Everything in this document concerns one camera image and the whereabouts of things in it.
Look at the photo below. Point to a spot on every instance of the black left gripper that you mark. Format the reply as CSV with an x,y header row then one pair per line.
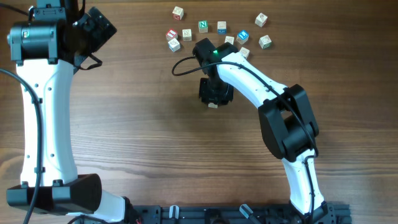
x,y
102,32

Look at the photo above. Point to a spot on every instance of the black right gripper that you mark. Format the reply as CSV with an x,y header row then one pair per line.
x,y
207,98

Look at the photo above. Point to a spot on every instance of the white mushroom picture block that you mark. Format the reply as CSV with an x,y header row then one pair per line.
x,y
212,105

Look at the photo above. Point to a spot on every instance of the green Z block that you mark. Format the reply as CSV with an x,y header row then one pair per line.
x,y
245,52
265,42

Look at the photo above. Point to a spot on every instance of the yellow-sided S block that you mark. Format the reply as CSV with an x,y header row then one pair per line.
x,y
229,39

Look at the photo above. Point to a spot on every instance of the blue L block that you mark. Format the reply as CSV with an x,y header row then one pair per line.
x,y
242,37

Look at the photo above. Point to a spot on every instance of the green N block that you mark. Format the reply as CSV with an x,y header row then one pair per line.
x,y
203,26

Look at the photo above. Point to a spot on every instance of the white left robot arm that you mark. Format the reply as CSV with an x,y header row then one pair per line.
x,y
48,49

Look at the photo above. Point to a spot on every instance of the white blue-sided block left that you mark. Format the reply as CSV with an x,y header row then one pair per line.
x,y
174,45

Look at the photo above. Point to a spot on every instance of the white plain block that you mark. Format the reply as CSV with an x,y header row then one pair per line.
x,y
187,35

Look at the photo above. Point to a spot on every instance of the red I block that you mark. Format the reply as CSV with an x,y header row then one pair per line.
x,y
171,34

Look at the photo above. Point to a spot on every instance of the red-sided block top left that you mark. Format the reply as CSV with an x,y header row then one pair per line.
x,y
178,13

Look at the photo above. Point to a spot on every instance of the white block far right top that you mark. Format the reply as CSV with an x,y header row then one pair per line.
x,y
261,19

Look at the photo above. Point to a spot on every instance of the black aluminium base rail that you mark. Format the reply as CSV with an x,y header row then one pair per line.
x,y
328,213

